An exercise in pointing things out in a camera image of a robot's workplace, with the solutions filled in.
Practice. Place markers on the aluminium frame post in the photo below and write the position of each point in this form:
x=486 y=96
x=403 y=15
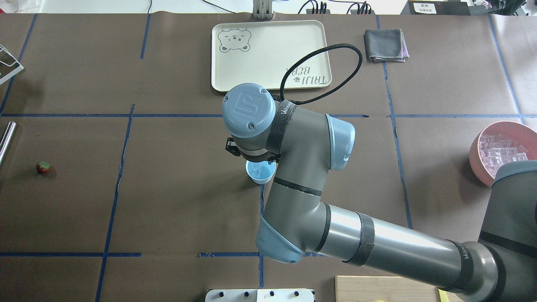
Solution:
x=263 y=9

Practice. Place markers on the clear ice cube pile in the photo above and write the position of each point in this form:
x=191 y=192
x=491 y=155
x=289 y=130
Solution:
x=497 y=150

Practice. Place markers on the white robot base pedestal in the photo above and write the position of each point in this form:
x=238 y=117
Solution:
x=261 y=295

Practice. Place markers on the white wire cup rack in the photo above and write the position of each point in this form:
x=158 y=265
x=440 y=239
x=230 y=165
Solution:
x=9 y=65

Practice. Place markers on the red strawberry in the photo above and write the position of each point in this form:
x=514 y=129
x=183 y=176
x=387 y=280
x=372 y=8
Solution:
x=43 y=167

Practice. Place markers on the yellow plastic knife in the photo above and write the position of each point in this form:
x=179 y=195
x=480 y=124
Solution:
x=442 y=296

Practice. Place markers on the cream bear serving tray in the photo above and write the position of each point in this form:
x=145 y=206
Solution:
x=263 y=52

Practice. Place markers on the light blue plastic cup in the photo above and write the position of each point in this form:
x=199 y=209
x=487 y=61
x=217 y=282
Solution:
x=269 y=171

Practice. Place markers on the folded grey cloth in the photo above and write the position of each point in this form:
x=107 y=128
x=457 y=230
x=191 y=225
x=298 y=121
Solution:
x=385 y=45

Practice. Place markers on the pink bowl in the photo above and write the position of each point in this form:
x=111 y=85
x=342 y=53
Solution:
x=516 y=131

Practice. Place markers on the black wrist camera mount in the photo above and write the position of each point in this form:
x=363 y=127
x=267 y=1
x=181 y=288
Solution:
x=256 y=156

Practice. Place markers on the wooden cutting board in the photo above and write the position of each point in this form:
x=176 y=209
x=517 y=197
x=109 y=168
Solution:
x=385 y=289

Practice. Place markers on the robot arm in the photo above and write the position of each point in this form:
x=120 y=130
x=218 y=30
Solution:
x=499 y=267

